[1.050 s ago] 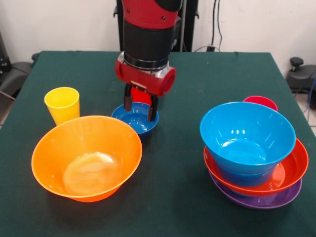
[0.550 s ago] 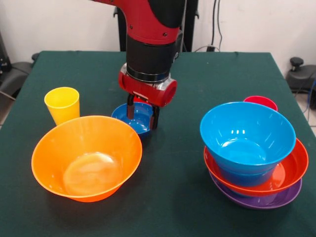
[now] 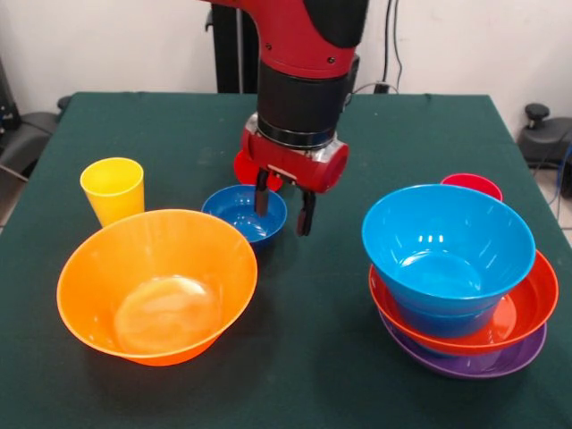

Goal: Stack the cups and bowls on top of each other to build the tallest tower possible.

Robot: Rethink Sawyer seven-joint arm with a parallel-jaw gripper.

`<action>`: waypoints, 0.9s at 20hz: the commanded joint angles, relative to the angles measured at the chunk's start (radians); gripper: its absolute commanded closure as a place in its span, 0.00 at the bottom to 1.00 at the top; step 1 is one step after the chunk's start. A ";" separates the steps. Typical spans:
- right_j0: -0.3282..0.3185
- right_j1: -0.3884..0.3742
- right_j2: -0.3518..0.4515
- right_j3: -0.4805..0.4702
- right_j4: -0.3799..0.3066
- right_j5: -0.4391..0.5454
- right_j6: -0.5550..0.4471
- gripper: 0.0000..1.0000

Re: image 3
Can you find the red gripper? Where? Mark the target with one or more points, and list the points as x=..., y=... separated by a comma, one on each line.
x=295, y=163

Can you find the small dark blue bowl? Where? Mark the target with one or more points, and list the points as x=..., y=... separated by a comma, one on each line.
x=272, y=223

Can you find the red cup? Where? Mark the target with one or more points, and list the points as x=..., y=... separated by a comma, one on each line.
x=239, y=170

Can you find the large orange bowl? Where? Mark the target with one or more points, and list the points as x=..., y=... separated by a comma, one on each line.
x=156, y=250

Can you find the large blue bowl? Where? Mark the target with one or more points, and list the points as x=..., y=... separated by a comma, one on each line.
x=447, y=237

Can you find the yellow cup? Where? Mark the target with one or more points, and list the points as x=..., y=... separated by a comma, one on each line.
x=111, y=192

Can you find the pink-red cup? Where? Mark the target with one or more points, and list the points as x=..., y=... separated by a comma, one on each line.
x=473, y=184

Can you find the straight-walled teal blue bowl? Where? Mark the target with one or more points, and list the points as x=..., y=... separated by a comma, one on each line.
x=447, y=324

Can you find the shallow red-orange bowl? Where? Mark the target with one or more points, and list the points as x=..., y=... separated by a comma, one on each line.
x=536, y=299

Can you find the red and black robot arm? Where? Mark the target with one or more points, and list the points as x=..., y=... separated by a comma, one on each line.
x=304, y=67

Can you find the dark green tablecloth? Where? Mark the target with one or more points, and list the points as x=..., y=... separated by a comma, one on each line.
x=313, y=393

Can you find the black table clamp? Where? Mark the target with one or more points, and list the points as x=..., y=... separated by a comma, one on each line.
x=63, y=103

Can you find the shallow purple bowl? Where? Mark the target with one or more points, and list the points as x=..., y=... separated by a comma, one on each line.
x=469, y=368

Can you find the black chair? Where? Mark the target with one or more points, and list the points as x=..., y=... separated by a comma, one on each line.
x=24, y=138

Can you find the black base with knob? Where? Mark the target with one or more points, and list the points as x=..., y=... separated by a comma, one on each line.
x=543, y=134

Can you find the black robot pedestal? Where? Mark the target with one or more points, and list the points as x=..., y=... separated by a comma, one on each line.
x=228, y=53

